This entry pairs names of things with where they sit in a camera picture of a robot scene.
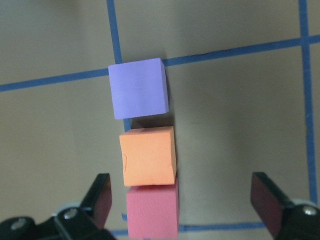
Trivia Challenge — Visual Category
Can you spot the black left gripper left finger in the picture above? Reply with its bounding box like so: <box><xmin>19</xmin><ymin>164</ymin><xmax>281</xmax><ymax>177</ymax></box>
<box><xmin>0</xmin><ymin>173</ymin><xmax>115</xmax><ymax>240</ymax></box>

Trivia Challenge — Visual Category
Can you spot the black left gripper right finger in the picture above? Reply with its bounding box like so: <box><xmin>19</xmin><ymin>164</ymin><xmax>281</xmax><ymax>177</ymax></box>
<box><xmin>250</xmin><ymin>172</ymin><xmax>320</xmax><ymax>240</ymax></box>

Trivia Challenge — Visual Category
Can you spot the orange foam block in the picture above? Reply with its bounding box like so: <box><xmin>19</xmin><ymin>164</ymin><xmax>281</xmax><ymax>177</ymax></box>
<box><xmin>119</xmin><ymin>126</ymin><xmax>177</xmax><ymax>187</ymax></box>

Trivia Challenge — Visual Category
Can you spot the red foam block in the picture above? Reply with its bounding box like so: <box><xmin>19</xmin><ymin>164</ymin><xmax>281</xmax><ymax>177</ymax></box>
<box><xmin>126</xmin><ymin>180</ymin><xmax>179</xmax><ymax>240</ymax></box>

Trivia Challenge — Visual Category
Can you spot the purple foam block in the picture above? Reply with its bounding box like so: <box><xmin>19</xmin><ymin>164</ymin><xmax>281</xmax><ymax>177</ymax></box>
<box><xmin>108</xmin><ymin>58</ymin><xmax>169</xmax><ymax>120</ymax></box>

